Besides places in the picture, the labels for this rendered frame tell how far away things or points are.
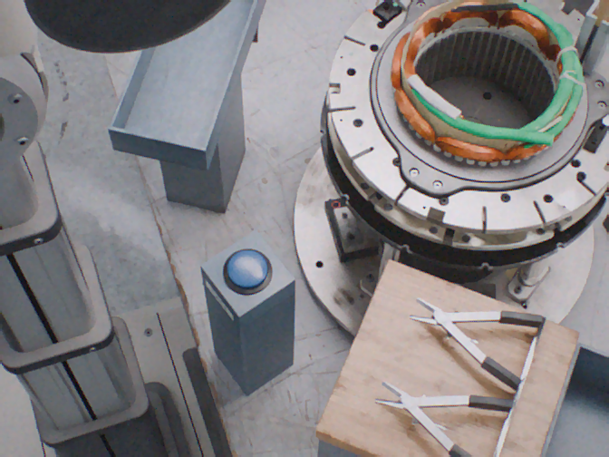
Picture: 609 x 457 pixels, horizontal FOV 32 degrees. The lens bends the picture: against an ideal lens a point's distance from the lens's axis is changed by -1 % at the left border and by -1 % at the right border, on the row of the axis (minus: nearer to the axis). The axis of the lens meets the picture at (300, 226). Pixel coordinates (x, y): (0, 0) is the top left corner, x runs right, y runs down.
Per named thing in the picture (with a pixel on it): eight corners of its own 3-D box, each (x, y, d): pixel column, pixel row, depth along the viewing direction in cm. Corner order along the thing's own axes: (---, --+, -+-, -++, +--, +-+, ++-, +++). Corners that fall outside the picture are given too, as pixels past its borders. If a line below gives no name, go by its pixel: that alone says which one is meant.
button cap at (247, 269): (252, 246, 110) (252, 241, 110) (275, 275, 109) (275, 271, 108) (219, 267, 109) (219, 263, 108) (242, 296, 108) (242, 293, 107)
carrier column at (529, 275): (540, 277, 135) (580, 197, 116) (531, 292, 134) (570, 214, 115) (522, 267, 136) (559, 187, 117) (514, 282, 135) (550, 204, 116)
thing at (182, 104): (195, 91, 150) (178, -47, 124) (270, 107, 148) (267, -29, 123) (139, 247, 139) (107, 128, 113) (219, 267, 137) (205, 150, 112)
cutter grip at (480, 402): (510, 404, 99) (514, 399, 97) (509, 413, 98) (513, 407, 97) (467, 399, 99) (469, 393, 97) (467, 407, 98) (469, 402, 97)
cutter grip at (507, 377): (519, 384, 99) (523, 379, 98) (515, 392, 99) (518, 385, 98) (484, 360, 101) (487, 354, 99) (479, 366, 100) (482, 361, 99)
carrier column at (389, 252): (398, 289, 134) (416, 210, 115) (388, 306, 133) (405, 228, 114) (381, 279, 135) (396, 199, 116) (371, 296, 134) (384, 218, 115)
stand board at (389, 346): (575, 340, 106) (581, 331, 103) (516, 520, 98) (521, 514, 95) (386, 268, 109) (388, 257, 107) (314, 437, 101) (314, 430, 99)
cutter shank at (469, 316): (498, 314, 102) (500, 311, 102) (499, 321, 102) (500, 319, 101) (436, 316, 102) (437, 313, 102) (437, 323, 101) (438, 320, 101)
